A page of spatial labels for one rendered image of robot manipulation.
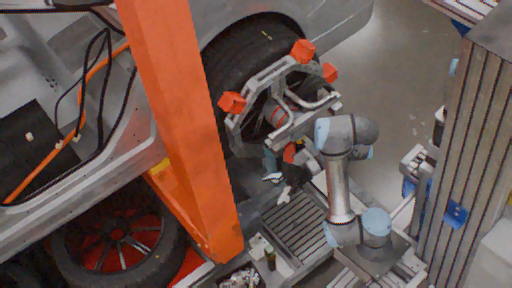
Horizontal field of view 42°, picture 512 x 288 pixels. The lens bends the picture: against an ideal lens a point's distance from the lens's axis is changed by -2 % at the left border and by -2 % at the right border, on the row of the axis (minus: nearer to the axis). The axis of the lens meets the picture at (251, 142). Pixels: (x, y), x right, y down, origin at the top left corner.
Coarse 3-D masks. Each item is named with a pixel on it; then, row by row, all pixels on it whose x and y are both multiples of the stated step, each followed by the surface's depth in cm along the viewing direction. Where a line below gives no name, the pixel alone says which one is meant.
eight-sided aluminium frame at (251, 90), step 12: (288, 60) 301; (264, 72) 298; (276, 72) 298; (288, 72) 302; (312, 72) 314; (252, 84) 295; (264, 84) 296; (252, 96) 296; (312, 96) 335; (300, 108) 340; (228, 120) 303; (240, 120) 302; (228, 132) 310; (240, 144) 314; (252, 144) 331; (264, 144) 337; (240, 156) 321; (252, 156) 328; (264, 156) 335
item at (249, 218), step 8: (232, 192) 345; (240, 200) 353; (248, 200) 345; (240, 208) 342; (248, 208) 342; (240, 216) 339; (248, 216) 339; (256, 216) 340; (240, 224) 337; (248, 224) 338; (256, 224) 341; (248, 232) 342; (256, 232) 347; (248, 240) 347; (248, 248) 364; (240, 256) 362
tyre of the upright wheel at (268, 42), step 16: (240, 32) 306; (256, 32) 307; (272, 32) 308; (288, 32) 314; (224, 48) 303; (240, 48) 301; (256, 48) 300; (272, 48) 300; (288, 48) 305; (208, 64) 305; (224, 64) 300; (240, 64) 297; (256, 64) 297; (208, 80) 304; (224, 80) 298; (240, 80) 297; (224, 112) 305; (224, 128) 313; (224, 144) 321
